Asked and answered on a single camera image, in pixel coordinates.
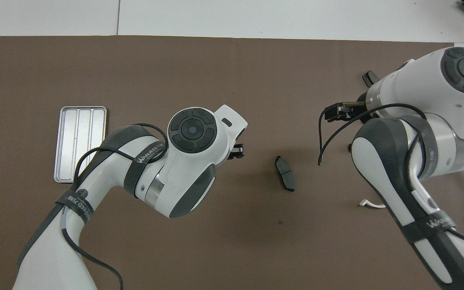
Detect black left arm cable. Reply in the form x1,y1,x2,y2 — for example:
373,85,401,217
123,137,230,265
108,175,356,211
60,123,169,290

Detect brown paper table mat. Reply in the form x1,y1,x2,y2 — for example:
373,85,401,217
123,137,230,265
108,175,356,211
0,35,464,290

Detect white curved plastic bracket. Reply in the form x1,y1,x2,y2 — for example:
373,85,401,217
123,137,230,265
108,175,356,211
359,199,386,209

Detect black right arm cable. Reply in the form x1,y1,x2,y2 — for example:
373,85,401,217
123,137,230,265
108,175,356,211
318,103,428,178

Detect long dark grey brake pad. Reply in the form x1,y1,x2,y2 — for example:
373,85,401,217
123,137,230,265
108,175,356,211
274,155,296,193

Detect short dark grey brake pad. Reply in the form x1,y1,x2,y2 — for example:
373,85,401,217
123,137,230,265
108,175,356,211
362,70,379,87

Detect silver metal tray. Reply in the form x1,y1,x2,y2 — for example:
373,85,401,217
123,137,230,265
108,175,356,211
54,106,108,184

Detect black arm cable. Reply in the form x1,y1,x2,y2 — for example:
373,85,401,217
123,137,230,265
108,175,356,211
318,103,428,178
60,123,169,290

